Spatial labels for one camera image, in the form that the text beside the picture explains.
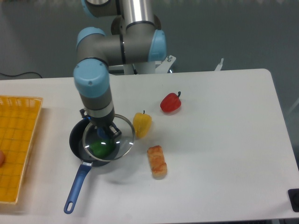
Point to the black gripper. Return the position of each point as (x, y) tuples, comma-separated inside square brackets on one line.
[(103, 119)]

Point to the glass pot lid blue knob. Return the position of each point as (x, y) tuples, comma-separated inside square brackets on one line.
[(125, 143)]

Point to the dark pot blue handle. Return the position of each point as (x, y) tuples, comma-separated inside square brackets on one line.
[(76, 145)]

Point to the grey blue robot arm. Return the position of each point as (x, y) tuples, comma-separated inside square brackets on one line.
[(138, 41)]

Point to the green bell pepper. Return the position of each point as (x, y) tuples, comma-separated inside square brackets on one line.
[(102, 148)]

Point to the yellow bell pepper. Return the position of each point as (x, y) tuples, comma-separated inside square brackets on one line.
[(142, 123)]

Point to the red bell pepper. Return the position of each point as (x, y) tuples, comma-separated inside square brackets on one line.
[(171, 102)]

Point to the bread loaf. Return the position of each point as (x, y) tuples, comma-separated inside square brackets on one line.
[(157, 162)]

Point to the yellow woven basket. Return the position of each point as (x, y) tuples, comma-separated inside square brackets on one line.
[(18, 119)]

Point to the orange round fruit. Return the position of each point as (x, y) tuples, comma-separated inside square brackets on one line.
[(2, 157)]

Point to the black device at table edge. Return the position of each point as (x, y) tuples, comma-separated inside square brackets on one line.
[(294, 199)]

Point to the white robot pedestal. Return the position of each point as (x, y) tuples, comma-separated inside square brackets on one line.
[(157, 67)]

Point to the white table bracket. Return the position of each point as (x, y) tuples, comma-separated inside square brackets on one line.
[(219, 66)]

